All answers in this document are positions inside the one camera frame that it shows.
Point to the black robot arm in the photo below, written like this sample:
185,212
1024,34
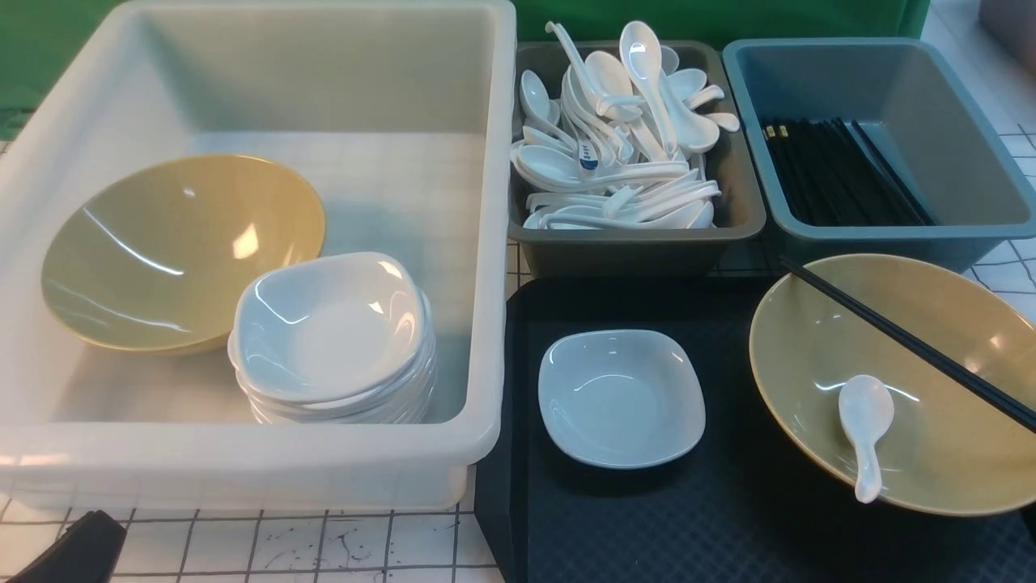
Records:
87,552

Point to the white soup spoon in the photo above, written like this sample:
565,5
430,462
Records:
866,412

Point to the pile of white spoons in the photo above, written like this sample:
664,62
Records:
624,146

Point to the yellow bowl in tub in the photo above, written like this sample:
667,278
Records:
157,262

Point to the grey spoon bin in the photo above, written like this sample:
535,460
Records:
740,212

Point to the black chopstick pair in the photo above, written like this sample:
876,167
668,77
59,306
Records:
1004,403

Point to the large white plastic tub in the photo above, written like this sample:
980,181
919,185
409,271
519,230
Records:
399,113

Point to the yellow noodle bowl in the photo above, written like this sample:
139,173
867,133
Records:
946,451

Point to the black serving tray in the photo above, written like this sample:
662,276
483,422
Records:
744,506

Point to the bundle of black chopsticks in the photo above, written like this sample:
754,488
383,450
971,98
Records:
833,174

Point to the blue-grey chopstick bin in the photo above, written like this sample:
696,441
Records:
913,106

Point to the white square sauce dish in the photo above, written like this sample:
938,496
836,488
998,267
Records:
621,400

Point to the stack of white dishes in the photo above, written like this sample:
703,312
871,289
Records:
346,339

